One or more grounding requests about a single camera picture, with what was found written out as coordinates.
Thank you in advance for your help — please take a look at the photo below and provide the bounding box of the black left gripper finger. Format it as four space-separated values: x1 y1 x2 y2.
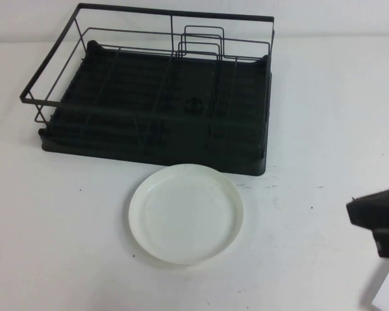
345 200 389 260

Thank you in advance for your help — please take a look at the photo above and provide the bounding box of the white round plate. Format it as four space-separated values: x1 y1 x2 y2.
128 163 244 266

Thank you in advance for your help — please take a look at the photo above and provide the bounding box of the black plastic drip tray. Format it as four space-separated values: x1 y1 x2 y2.
38 40 273 178

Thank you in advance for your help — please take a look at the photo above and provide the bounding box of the black wire dish rack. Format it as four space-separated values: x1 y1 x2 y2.
19 3 276 153

